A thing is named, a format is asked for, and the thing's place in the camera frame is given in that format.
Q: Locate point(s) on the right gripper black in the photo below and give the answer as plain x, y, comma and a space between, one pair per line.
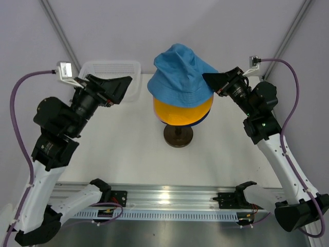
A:
222, 83

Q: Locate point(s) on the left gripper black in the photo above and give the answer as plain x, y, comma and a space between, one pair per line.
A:
108, 91

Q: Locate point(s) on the light blue bucket hat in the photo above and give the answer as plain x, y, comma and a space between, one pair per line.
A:
178, 79

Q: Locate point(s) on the yellow bucket hat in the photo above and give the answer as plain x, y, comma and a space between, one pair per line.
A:
180, 113

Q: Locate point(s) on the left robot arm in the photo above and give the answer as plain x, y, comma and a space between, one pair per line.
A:
36, 220

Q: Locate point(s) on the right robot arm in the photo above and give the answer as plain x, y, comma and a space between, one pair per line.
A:
302, 203

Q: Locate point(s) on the white perforated plastic basket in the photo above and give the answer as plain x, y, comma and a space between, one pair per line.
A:
110, 69

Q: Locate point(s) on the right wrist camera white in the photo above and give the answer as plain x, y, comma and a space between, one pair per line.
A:
254, 66

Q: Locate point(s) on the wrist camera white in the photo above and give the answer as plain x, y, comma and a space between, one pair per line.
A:
254, 66
65, 73

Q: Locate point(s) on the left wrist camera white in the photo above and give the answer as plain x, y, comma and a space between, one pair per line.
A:
65, 73

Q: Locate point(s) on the aluminium mounting rail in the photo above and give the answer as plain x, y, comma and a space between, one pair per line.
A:
189, 198

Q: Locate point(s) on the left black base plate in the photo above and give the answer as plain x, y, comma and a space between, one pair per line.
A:
116, 196

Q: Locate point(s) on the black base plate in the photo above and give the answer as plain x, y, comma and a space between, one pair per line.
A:
116, 196
234, 200

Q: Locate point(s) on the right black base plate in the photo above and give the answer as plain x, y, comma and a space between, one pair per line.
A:
234, 200

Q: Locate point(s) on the right aluminium frame post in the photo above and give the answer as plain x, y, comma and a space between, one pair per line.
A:
292, 29

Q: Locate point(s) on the white slotted cable duct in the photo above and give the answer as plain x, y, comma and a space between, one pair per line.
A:
178, 215

